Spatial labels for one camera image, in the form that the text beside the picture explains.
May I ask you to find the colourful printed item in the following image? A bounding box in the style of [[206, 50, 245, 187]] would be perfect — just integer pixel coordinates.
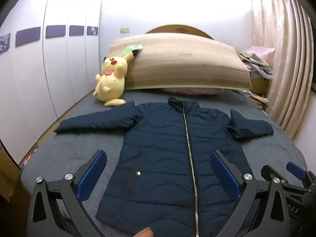
[[21, 147, 40, 169]]

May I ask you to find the person's left hand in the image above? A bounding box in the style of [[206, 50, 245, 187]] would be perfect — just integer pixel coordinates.
[[133, 227, 155, 237]]

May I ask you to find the beige headboard cushion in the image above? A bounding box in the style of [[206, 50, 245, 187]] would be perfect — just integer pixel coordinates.
[[109, 33, 252, 92]]

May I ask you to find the beige curtain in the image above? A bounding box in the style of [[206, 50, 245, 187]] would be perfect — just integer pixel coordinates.
[[247, 0, 316, 140]]

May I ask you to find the pink pillow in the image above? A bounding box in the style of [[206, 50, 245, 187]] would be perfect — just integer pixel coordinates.
[[162, 87, 225, 95]]

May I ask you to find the wooden headboard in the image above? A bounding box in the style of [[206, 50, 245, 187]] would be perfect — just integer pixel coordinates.
[[145, 24, 215, 40]]

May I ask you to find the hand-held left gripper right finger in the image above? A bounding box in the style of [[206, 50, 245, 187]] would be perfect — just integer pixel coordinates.
[[210, 150, 290, 237]]

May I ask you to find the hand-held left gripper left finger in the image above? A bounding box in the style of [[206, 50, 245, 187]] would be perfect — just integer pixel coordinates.
[[27, 150, 109, 237]]

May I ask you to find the wooden nightstand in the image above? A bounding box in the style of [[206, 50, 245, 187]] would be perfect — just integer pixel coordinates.
[[249, 76, 268, 109]]

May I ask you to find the bed with grey sheet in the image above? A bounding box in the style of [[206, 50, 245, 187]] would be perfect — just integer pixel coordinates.
[[21, 89, 309, 237]]

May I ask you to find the pile of clothes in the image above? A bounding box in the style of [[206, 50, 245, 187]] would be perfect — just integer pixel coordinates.
[[237, 46, 276, 79]]

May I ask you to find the white wardrobe with purple panels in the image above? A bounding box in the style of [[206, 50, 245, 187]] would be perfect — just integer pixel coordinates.
[[0, 0, 105, 163]]

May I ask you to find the navy quilted jacket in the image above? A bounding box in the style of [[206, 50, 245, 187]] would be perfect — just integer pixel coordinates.
[[54, 97, 274, 237]]

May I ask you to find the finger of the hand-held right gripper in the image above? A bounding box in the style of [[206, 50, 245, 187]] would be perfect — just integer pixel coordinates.
[[261, 165, 288, 186], [287, 161, 316, 188]]

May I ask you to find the small green cloth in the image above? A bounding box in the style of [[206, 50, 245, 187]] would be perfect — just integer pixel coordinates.
[[122, 44, 144, 55]]

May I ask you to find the yellow plush toy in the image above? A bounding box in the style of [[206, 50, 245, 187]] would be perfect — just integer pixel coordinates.
[[93, 50, 136, 107]]

